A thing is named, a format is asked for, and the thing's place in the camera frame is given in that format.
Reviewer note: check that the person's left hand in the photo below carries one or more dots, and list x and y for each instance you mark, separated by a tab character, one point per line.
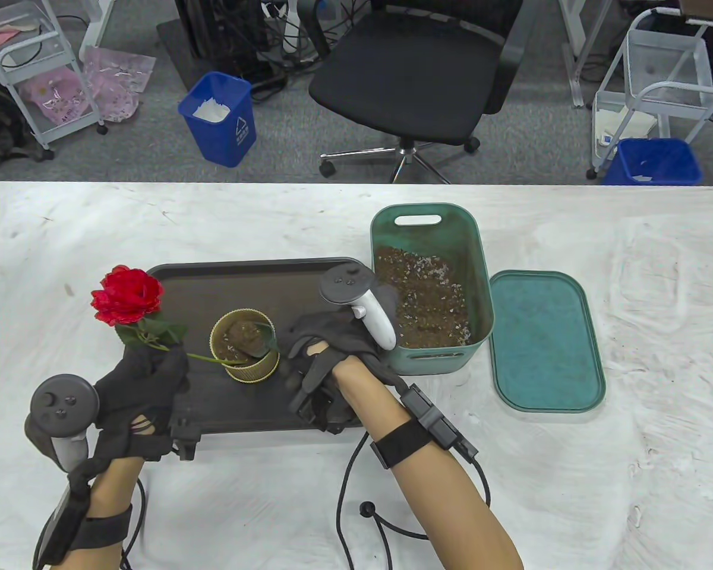
139	392

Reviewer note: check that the person's right hand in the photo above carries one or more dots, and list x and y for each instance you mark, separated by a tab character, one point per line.
333	335

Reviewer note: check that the green plastic trowel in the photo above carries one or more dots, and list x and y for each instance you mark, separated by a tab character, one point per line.
264	338

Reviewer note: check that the brown potting mix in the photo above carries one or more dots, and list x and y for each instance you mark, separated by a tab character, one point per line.
428	297
237	341

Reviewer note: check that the red artificial rose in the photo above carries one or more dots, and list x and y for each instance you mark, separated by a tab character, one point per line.
125	294

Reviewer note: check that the person's left forearm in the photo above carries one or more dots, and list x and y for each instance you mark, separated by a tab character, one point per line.
113	490

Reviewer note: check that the person's right forearm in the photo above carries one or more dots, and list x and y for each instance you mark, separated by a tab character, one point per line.
428	493

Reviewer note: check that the grey handheld controller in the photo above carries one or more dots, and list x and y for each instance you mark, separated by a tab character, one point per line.
59	404
380	320

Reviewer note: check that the dark brown plastic tray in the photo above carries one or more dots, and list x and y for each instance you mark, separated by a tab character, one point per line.
285	291

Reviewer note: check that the yellow ribbed flower pot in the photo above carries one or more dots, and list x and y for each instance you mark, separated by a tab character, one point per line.
249	373

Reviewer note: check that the green plastic bin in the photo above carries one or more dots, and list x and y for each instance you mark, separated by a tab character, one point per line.
428	231

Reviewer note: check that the green plastic bin lid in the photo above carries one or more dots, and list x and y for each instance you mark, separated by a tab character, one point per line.
552	338

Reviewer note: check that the blue waste bin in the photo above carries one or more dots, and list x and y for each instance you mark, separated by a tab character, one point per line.
653	163
220	133

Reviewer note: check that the white crumpled paper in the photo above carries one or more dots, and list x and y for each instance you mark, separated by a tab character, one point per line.
211	111

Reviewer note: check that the black office chair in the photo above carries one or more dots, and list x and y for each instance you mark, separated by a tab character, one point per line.
404	83

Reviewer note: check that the pink plastic bag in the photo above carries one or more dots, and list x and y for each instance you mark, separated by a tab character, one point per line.
119	83
56	95

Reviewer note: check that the black floor mat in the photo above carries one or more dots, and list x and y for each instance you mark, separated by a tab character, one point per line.
175	53

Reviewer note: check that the black computer tower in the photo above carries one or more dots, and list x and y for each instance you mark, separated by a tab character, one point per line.
220	29

